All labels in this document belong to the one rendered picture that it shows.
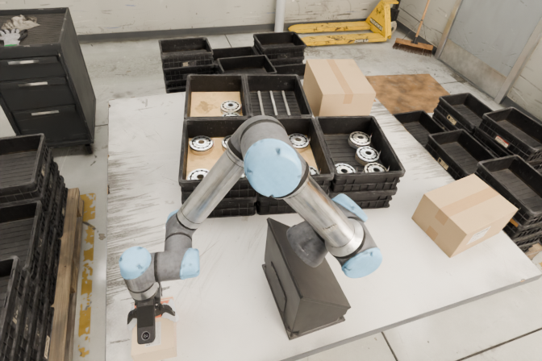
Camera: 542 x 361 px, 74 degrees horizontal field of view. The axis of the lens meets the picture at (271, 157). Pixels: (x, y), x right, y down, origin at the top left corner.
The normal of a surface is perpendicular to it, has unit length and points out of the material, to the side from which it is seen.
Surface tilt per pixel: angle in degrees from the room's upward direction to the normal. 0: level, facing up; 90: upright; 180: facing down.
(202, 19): 90
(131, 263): 1
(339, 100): 90
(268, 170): 75
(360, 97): 90
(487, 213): 0
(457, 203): 0
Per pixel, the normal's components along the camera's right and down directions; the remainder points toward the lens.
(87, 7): 0.31, 0.65
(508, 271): 0.07, -0.74
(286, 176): 0.11, 0.45
